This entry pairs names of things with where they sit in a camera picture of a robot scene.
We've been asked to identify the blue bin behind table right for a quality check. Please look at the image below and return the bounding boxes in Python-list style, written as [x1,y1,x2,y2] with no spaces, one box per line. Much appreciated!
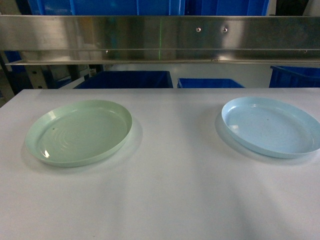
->
[269,66,320,88]

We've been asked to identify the light blue plate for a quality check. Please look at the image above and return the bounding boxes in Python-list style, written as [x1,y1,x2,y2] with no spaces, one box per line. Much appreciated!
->
[221,96,320,159]

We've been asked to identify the stainless steel rail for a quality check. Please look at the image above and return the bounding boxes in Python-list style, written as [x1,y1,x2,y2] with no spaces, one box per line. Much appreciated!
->
[0,15,320,65]

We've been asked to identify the large blue crate on shelf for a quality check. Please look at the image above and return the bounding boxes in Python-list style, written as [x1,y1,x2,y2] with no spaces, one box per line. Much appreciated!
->
[28,0,185,16]

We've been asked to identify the blue bin behind table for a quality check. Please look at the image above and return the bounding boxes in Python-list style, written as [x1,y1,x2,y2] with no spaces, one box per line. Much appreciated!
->
[177,78,244,89]
[269,66,320,88]
[75,71,173,89]

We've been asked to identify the blue bin behind table left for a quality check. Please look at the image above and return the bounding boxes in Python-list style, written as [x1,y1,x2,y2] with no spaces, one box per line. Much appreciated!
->
[75,71,173,89]

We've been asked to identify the blue bin behind table middle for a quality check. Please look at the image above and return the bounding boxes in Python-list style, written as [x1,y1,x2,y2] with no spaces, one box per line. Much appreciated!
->
[177,78,244,89]

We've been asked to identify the light green plate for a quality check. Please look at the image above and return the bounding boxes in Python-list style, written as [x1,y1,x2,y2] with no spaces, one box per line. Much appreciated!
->
[25,100,133,168]

